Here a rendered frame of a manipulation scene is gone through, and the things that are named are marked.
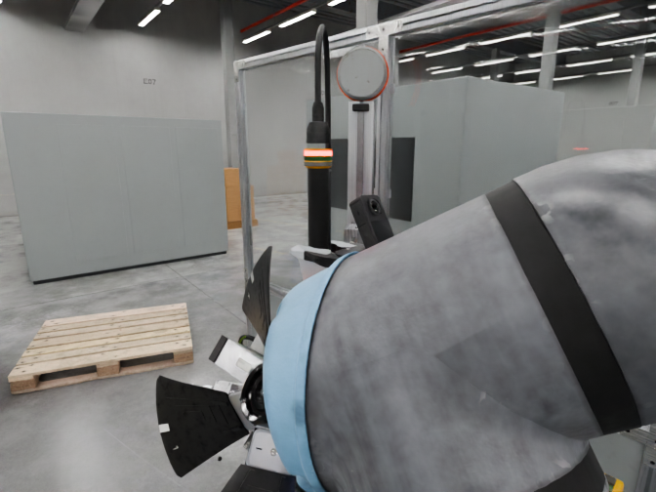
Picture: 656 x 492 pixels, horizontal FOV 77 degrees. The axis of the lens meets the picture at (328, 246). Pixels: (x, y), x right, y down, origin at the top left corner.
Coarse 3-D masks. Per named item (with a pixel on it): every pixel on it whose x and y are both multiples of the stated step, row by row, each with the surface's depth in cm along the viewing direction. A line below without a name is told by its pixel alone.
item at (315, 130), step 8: (312, 104) 61; (320, 104) 61; (312, 112) 61; (320, 112) 61; (312, 120) 61; (320, 120) 61; (312, 128) 61; (320, 128) 60; (328, 128) 61; (312, 136) 61; (320, 136) 61; (328, 136) 62
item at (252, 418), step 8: (256, 368) 80; (248, 376) 80; (256, 376) 80; (248, 384) 79; (256, 384) 78; (248, 392) 79; (256, 392) 77; (240, 400) 78; (248, 400) 78; (256, 400) 76; (264, 400) 76; (248, 408) 76; (256, 408) 75; (264, 408) 74; (248, 416) 75; (256, 416) 74; (264, 416) 73; (256, 424) 73; (264, 424) 72
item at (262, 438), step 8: (256, 432) 76; (264, 432) 76; (256, 440) 75; (264, 440) 76; (272, 440) 76; (264, 448) 75; (248, 456) 74; (256, 456) 75; (264, 456) 75; (272, 456) 75; (248, 464) 74; (256, 464) 74; (264, 464) 75; (272, 464) 75; (280, 464) 75; (280, 472) 75; (288, 472) 75
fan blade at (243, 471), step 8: (240, 472) 73; (248, 472) 73; (256, 472) 73; (264, 472) 74; (272, 472) 74; (232, 480) 73; (240, 480) 73; (248, 480) 73; (256, 480) 73; (264, 480) 73; (272, 480) 74; (280, 480) 74; (288, 480) 74; (224, 488) 72; (232, 488) 72; (240, 488) 72; (248, 488) 72; (256, 488) 73; (264, 488) 73; (272, 488) 73; (280, 488) 73; (288, 488) 74
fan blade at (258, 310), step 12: (264, 252) 100; (264, 264) 97; (264, 276) 95; (252, 288) 102; (264, 288) 94; (252, 300) 102; (264, 300) 92; (252, 312) 102; (264, 312) 91; (252, 324) 104; (264, 324) 91; (264, 336) 92
